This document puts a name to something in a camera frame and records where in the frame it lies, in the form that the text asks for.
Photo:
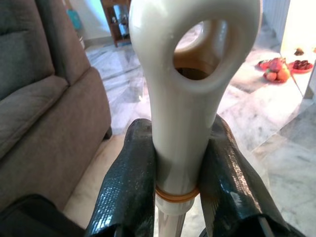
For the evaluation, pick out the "black rounded soft object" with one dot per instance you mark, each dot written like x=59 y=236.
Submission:
x=32 y=217

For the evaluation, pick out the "grey-brown fabric sofa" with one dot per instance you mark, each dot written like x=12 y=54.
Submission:
x=49 y=118

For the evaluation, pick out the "teal plastic object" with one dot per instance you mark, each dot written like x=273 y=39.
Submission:
x=74 y=19

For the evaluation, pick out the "red plate of fruit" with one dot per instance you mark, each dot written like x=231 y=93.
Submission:
x=276 y=72

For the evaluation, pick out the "small dark food piece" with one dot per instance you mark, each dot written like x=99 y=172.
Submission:
x=299 y=51

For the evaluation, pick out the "red plate of dark food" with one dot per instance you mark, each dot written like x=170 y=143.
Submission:
x=301 y=66

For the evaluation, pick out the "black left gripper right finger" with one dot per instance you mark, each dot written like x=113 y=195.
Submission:
x=229 y=192

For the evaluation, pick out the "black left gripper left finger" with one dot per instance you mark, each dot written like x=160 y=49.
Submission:
x=128 y=187

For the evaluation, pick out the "brown wooden shelf unit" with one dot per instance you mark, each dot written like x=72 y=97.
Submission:
x=116 y=29

